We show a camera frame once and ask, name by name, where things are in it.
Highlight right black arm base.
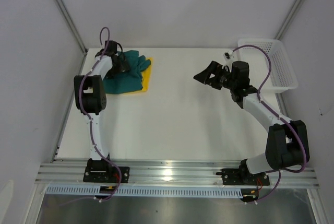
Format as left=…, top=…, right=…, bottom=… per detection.
left=216, top=168, right=270, bottom=186

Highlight aluminium front rail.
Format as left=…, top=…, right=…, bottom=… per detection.
left=35, top=159, right=319, bottom=189

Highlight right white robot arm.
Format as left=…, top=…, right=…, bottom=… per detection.
left=194, top=61, right=310, bottom=184

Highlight white perforated plastic basket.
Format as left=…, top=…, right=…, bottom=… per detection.
left=236, top=38, right=299, bottom=93

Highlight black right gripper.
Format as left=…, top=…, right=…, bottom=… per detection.
left=194, top=61, right=236, bottom=90

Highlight left aluminium corner post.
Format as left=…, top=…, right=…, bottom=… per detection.
left=54, top=0, right=88, bottom=53

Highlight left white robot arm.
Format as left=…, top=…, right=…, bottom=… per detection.
left=74, top=40, right=130, bottom=163

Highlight aluminium corner post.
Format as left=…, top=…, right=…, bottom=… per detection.
left=54, top=0, right=88, bottom=53
left=275, top=0, right=306, bottom=41

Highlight yellow shorts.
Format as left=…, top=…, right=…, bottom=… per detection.
left=125, top=55, right=153, bottom=95

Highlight right aluminium corner post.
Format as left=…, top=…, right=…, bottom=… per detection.
left=275, top=0, right=306, bottom=41

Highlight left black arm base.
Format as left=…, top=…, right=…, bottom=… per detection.
left=83, top=159, right=130, bottom=183

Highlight green shorts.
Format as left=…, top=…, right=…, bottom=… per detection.
left=103, top=50, right=140, bottom=95

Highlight slotted white cable duct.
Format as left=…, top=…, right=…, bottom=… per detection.
left=45, top=184, right=243, bottom=198

